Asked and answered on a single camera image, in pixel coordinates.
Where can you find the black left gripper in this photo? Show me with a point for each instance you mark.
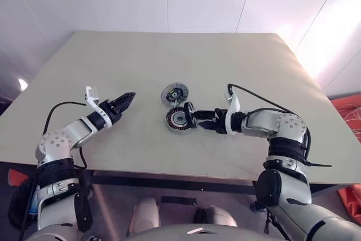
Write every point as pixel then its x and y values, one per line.
pixel 111 111

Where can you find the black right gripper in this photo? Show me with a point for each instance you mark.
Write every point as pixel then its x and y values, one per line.
pixel 220 123

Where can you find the silver motor lid circuit board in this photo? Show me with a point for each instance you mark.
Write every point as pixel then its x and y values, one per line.
pixel 183 91

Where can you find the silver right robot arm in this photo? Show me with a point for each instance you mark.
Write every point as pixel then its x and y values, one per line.
pixel 262 122

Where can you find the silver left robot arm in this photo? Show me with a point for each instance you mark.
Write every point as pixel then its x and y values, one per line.
pixel 81 129

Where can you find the silver motor housing copper windings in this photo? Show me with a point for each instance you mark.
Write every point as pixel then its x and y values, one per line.
pixel 176 118

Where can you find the black floor strip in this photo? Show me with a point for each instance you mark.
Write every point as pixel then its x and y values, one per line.
pixel 177 200

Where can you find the grey rounded robot foot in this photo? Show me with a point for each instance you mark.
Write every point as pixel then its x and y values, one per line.
pixel 217 215
pixel 144 215

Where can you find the grey robot torso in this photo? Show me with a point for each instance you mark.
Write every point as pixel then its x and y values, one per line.
pixel 169 234

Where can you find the orange fabric sheet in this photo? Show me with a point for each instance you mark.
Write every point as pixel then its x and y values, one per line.
pixel 351 201
pixel 17 176

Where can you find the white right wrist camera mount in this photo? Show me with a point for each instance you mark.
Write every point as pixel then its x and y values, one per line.
pixel 234 105

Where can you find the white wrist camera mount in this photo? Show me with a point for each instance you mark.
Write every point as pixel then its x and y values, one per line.
pixel 234 105
pixel 93 102

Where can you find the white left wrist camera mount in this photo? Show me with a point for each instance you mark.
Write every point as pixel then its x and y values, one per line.
pixel 93 102

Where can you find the black metal table frame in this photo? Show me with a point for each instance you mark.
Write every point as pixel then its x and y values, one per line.
pixel 169 183

